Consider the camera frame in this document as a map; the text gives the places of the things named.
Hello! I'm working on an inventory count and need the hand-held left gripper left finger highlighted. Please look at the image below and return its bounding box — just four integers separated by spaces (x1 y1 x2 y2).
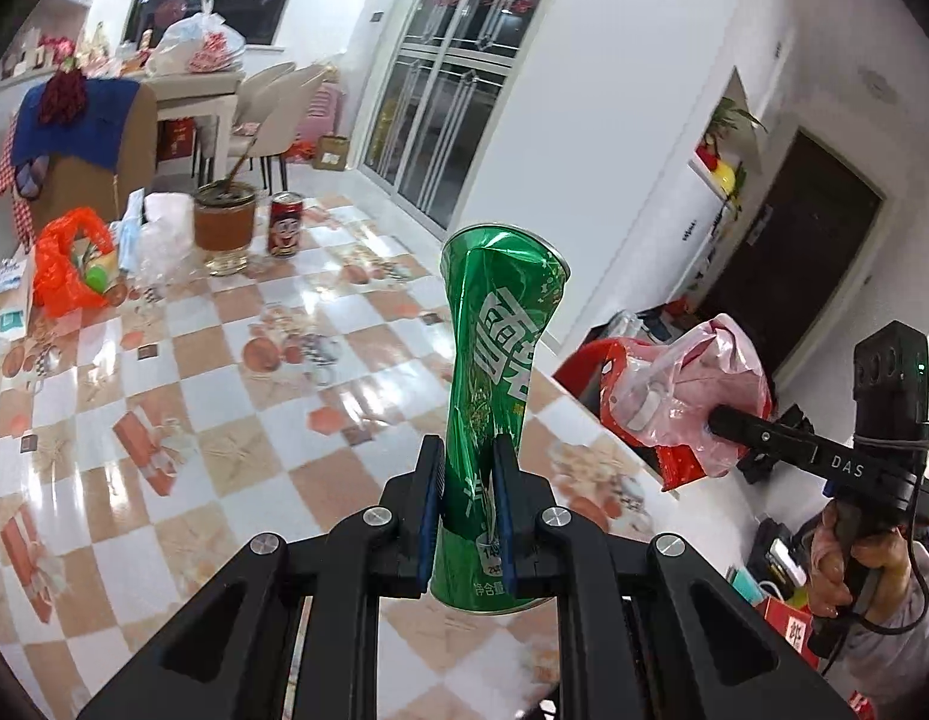
74 435 446 720

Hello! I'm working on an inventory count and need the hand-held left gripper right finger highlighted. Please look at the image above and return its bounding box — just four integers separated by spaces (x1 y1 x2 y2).
492 435 859 720

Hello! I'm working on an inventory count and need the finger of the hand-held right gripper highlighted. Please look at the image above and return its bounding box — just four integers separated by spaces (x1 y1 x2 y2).
706 405 821 467

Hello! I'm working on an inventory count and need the pink plastic bag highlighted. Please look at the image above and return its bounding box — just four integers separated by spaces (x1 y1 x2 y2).
600 313 772 492

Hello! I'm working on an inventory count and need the crushed green soda can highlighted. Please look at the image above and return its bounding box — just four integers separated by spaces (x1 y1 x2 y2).
428 223 569 616

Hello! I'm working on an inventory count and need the person's right forearm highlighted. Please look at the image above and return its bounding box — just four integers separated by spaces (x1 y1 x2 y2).
839 532 929 702

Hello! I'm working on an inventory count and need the person's right hand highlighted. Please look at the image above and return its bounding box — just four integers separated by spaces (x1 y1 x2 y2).
805 499 924 620

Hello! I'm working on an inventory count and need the dark wooden door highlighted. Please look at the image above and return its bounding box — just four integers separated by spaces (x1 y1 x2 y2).
704 127 885 383

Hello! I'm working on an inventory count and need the red plastic stool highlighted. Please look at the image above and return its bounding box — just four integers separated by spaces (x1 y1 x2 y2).
552 337 660 421

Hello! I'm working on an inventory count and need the green potted plant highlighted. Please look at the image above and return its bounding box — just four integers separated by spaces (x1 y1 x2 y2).
704 97 769 147

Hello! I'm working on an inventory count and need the red cartoon face can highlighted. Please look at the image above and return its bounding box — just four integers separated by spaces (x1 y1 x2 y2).
269 193 305 258

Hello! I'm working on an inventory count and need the brown glass jar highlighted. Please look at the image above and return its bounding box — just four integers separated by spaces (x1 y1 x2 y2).
193 131 274 276

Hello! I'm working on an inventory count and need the white crumpled plastic wrap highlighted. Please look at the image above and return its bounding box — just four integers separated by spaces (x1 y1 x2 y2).
138 193 199 293

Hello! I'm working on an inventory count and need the small green lidded container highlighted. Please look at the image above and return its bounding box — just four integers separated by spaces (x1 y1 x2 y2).
74 236 116 293

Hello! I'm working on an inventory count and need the pink plastic stool stack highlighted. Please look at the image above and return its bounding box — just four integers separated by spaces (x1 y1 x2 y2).
295 82 347 162

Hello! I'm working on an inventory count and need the glass sliding door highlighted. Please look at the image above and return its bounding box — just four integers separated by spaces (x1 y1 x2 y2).
359 0 578 230

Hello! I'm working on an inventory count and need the beige dining chair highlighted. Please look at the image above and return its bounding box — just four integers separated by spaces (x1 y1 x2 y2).
232 60 296 166
250 64 330 188

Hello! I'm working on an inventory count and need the orange plastic bag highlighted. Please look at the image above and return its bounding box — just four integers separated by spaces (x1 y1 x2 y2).
33 208 122 316

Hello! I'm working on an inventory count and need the red gift box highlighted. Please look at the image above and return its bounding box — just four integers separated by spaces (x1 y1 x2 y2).
158 120 197 160

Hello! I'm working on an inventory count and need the white face mask box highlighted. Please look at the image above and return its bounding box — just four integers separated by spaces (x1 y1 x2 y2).
0 255 38 338

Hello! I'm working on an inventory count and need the beige dining table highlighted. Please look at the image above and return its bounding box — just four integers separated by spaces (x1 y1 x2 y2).
142 71 248 166

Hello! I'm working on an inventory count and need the blue cloth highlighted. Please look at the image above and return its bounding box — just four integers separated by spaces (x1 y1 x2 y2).
13 75 143 170

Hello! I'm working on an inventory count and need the white printed shopping bag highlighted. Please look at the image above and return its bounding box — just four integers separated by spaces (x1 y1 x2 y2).
148 0 248 76

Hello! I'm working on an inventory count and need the red checked cloth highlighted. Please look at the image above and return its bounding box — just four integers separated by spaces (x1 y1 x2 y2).
0 116 38 241

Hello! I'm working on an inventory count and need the dark red knitted cloth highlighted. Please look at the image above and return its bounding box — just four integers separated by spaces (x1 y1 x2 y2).
38 67 86 128

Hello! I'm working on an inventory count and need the white counter cabinet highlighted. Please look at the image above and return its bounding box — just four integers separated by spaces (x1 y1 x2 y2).
0 19 91 95

